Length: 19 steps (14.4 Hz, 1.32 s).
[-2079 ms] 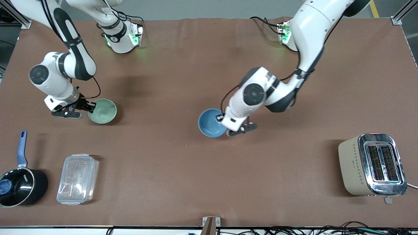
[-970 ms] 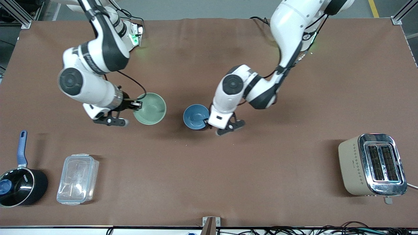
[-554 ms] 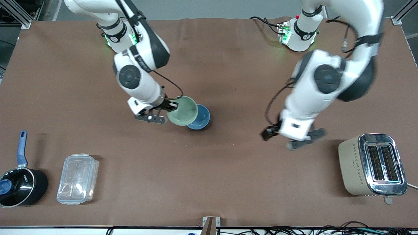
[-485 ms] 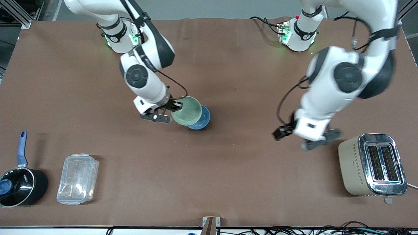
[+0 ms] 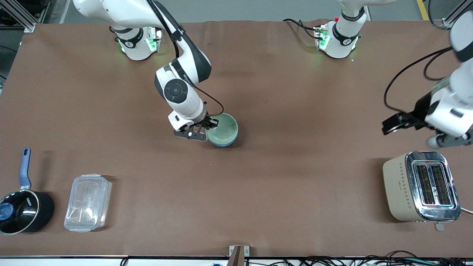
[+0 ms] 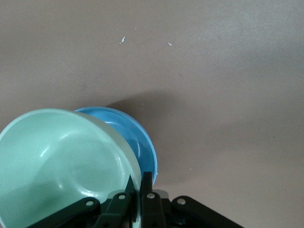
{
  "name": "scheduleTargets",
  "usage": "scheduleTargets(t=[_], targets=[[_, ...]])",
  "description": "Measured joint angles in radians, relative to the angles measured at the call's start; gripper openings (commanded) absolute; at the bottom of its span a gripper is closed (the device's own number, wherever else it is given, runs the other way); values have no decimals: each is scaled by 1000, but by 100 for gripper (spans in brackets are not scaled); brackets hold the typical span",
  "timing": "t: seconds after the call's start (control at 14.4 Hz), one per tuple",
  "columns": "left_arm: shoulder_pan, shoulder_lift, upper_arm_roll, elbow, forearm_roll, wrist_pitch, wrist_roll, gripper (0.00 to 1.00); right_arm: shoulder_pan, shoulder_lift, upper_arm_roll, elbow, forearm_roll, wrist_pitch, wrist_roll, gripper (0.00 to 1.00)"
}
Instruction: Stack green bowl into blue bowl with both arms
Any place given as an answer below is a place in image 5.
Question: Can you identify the blue bowl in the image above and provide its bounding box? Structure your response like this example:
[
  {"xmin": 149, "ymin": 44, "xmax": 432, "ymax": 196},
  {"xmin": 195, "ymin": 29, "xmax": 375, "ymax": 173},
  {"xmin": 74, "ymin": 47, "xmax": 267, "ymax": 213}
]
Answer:
[{"xmin": 208, "ymin": 131, "xmax": 239, "ymax": 148}]

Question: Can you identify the green bowl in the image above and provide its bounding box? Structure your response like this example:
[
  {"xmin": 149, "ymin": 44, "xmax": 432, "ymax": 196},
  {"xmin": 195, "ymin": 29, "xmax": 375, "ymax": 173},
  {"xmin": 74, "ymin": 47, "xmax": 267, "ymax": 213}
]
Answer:
[{"xmin": 206, "ymin": 113, "xmax": 239, "ymax": 145}]

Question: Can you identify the brown table mat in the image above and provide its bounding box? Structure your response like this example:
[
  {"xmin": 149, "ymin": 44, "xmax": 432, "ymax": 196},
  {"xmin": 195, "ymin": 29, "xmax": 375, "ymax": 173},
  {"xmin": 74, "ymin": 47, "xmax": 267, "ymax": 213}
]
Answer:
[{"xmin": 0, "ymin": 18, "xmax": 473, "ymax": 258}]

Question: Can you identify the beige chrome toaster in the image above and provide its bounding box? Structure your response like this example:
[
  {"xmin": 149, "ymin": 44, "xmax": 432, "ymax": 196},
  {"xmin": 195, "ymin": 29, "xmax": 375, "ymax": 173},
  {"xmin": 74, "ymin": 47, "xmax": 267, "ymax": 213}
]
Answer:
[{"xmin": 382, "ymin": 150, "xmax": 462, "ymax": 232}]

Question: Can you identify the clear plastic food container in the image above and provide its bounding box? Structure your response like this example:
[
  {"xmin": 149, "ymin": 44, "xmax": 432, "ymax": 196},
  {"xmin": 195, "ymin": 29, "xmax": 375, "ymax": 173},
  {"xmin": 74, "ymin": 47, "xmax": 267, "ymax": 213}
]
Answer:
[{"xmin": 64, "ymin": 173, "xmax": 113, "ymax": 233}]

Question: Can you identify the glass lid blue knob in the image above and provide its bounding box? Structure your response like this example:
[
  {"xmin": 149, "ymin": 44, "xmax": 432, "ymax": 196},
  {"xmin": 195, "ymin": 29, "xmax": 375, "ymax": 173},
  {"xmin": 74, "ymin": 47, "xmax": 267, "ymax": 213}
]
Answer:
[{"xmin": 0, "ymin": 190, "xmax": 40, "ymax": 234}]

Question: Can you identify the aluminium frame profile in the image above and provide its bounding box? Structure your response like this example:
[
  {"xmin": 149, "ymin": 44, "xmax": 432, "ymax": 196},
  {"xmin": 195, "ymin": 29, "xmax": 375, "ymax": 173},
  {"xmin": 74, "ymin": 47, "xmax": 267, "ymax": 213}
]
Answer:
[
  {"xmin": 0, "ymin": 0, "xmax": 51, "ymax": 33},
  {"xmin": 442, "ymin": 0, "xmax": 467, "ymax": 29}
]

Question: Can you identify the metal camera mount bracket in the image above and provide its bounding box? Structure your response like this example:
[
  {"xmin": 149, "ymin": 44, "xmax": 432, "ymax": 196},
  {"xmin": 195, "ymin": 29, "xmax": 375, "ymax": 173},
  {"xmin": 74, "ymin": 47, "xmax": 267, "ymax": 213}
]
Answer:
[{"xmin": 228, "ymin": 245, "xmax": 250, "ymax": 266}]

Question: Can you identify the black cable bundle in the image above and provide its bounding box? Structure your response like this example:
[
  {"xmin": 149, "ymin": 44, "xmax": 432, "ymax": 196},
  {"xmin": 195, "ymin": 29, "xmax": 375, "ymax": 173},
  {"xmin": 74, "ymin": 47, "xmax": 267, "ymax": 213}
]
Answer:
[{"xmin": 296, "ymin": 250, "xmax": 473, "ymax": 266}]

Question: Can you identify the black left base cable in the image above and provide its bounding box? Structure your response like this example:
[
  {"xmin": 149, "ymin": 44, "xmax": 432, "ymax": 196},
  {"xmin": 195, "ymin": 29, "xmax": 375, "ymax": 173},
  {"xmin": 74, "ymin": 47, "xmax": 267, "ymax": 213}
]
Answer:
[{"xmin": 282, "ymin": 18, "xmax": 319, "ymax": 40}]

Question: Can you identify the black saucepan blue handle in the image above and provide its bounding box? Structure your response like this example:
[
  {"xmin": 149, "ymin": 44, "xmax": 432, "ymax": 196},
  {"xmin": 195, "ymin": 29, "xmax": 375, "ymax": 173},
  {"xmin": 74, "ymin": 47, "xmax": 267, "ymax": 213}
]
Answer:
[{"xmin": 0, "ymin": 147, "xmax": 55, "ymax": 236}]

